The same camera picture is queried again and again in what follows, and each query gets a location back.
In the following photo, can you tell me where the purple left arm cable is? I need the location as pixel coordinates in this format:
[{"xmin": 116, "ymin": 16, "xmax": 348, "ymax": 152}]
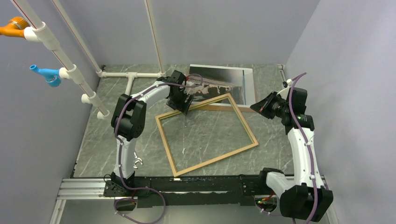
[{"xmin": 113, "ymin": 73, "xmax": 204, "ymax": 224}]

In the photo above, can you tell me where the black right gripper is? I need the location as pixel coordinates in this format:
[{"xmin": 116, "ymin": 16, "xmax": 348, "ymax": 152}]
[{"xmin": 250, "ymin": 91, "xmax": 290, "ymax": 119}]

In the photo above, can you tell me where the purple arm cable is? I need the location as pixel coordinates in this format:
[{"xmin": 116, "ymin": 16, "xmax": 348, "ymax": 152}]
[
  {"xmin": 255, "ymin": 72, "xmax": 319, "ymax": 224},
  {"xmin": 113, "ymin": 73, "xmax": 204, "ymax": 224}
]

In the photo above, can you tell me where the silver open-end wrench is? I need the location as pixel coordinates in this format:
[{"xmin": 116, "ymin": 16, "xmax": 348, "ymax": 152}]
[{"xmin": 133, "ymin": 152, "xmax": 143, "ymax": 169}]

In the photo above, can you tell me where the white PVC pipe stand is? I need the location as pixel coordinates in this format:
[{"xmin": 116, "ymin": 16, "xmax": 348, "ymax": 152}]
[{"xmin": 11, "ymin": 0, "xmax": 165, "ymax": 120}]

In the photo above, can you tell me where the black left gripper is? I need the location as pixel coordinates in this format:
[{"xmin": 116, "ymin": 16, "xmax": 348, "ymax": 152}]
[{"xmin": 167, "ymin": 89, "xmax": 194, "ymax": 116}]

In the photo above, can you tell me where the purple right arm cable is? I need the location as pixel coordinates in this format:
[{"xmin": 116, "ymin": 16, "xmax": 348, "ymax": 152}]
[{"xmin": 255, "ymin": 72, "xmax": 319, "ymax": 224}]

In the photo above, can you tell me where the blue pipe fitting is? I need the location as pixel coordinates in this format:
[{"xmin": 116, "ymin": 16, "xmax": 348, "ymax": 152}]
[{"xmin": 30, "ymin": 64, "xmax": 61, "ymax": 87}]

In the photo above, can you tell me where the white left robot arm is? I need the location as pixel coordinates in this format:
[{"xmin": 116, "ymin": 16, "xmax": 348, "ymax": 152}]
[{"xmin": 111, "ymin": 70, "xmax": 203, "ymax": 196}]

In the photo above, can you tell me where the orange pipe fitting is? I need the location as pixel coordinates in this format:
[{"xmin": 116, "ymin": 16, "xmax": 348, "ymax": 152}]
[{"xmin": 0, "ymin": 17, "xmax": 29, "ymax": 38}]

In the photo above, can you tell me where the landscape photo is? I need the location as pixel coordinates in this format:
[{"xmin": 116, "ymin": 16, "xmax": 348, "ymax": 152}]
[{"xmin": 189, "ymin": 64, "xmax": 257, "ymax": 112}]

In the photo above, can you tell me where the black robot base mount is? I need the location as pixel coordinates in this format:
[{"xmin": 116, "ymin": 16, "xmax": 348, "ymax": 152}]
[{"xmin": 103, "ymin": 175, "xmax": 272, "ymax": 208}]

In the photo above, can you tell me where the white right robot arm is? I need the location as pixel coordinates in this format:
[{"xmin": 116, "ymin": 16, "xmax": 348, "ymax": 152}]
[{"xmin": 250, "ymin": 88, "xmax": 333, "ymax": 222}]

